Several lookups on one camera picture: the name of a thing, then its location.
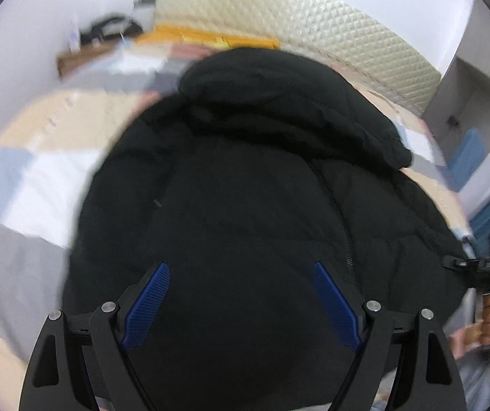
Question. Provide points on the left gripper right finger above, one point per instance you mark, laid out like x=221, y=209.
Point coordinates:
x=412, y=345

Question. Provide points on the checkered patchwork quilt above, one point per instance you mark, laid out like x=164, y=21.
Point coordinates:
x=50, y=154

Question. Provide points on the black puffer jacket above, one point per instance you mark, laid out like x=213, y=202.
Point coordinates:
x=259, y=166

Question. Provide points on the grey wall cabinet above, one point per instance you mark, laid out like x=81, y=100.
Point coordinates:
x=462, y=99

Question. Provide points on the blue towel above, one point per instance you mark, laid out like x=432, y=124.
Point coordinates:
x=468, y=157

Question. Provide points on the wooden nightstand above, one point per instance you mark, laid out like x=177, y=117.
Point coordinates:
x=69, y=62

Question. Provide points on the white spray bottle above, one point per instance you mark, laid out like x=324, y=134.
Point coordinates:
x=74, y=37

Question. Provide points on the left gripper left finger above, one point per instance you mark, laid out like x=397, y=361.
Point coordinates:
x=57, y=376

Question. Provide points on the cream quilted headboard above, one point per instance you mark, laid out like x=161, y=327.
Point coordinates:
x=329, y=31

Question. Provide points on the black bag on nightstand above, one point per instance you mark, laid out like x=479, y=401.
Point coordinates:
x=113, y=27

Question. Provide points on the yellow pillow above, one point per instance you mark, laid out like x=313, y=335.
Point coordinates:
x=168, y=33

